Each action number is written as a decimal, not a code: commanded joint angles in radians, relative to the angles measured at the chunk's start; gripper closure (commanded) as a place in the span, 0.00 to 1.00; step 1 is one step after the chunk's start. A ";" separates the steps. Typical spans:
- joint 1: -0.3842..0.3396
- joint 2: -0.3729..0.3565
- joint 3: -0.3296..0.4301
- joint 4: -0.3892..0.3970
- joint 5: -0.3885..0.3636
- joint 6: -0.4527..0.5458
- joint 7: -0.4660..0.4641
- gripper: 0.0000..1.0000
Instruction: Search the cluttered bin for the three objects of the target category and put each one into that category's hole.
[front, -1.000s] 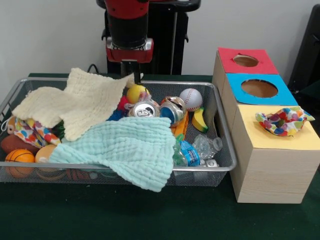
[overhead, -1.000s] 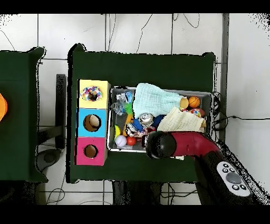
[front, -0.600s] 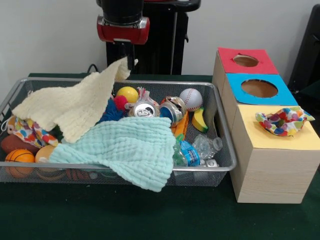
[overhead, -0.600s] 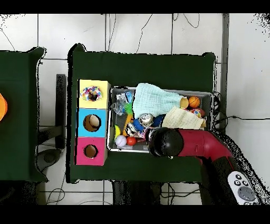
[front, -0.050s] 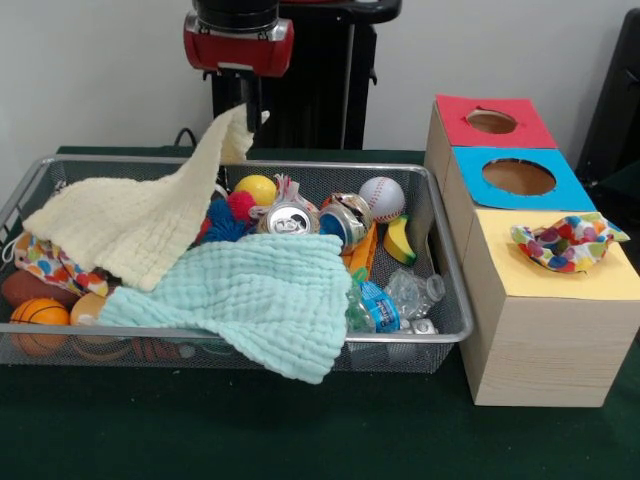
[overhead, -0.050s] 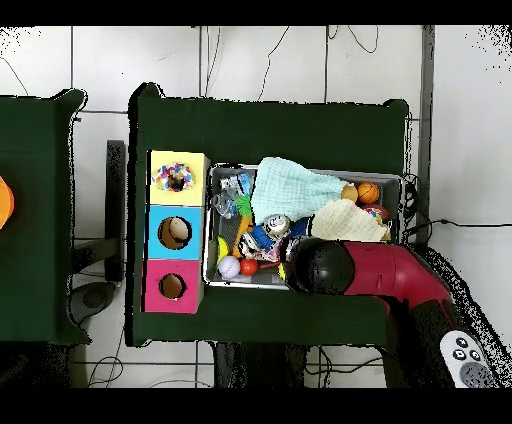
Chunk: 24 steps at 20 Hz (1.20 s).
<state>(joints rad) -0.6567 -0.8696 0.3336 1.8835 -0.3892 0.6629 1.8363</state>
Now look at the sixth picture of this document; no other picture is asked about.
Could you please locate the small orange basketball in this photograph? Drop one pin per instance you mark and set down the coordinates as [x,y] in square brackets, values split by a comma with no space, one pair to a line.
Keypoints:
[368,193]

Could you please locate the white baseball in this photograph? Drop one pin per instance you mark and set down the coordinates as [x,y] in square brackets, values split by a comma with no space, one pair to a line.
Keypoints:
[229,267]

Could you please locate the peach foam ball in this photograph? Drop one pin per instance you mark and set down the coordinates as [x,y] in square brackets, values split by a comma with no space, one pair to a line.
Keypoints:
[350,194]

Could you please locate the crushed bottle with blue label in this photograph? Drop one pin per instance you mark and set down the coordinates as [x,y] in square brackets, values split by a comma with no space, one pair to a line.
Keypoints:
[244,183]

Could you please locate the dark green table cloth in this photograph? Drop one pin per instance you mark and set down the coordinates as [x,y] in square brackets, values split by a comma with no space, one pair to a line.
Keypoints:
[280,132]
[32,200]

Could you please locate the blue fluffy cloth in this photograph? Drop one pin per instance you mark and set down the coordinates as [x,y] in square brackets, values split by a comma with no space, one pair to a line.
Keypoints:
[262,236]

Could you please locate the clear crushed bottle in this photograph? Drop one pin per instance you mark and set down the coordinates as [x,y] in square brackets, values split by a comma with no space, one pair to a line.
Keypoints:
[226,204]

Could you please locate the yellow foam banana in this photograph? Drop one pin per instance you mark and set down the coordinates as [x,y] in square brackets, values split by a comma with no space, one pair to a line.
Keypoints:
[222,250]

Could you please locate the mint waffle cloth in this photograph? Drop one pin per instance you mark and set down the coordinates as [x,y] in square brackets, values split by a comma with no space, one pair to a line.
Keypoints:
[288,192]

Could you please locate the orange object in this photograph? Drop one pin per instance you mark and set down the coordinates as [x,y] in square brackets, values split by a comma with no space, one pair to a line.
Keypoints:
[6,204]

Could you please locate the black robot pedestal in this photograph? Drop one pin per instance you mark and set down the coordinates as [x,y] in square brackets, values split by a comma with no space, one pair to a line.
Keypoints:
[260,368]

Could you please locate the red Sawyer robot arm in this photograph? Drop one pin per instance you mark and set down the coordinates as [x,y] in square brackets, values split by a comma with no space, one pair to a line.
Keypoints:
[392,272]

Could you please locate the black upright panel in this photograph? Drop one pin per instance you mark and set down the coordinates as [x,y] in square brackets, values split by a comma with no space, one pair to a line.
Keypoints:
[116,180]

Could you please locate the grey round stand base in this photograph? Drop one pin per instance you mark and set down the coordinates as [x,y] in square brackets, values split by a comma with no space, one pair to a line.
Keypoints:
[94,298]

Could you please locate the orange toy carrot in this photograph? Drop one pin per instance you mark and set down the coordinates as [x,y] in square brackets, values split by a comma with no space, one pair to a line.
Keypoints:
[242,230]

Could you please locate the crushed silver can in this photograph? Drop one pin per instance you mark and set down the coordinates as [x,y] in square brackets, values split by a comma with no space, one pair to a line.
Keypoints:
[277,226]

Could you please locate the small red ball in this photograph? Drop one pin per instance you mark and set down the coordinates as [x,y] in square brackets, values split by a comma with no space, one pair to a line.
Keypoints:
[248,267]

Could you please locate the cream waffle cloth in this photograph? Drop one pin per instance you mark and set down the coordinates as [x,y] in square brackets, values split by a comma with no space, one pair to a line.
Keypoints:
[348,224]

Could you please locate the colourful dotted cloth bag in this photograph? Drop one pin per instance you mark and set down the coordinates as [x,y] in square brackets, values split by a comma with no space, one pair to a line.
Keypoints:
[374,213]
[164,178]

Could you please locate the wooden box with three holes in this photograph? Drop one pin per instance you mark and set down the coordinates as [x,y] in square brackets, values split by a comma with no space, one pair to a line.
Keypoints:
[188,244]

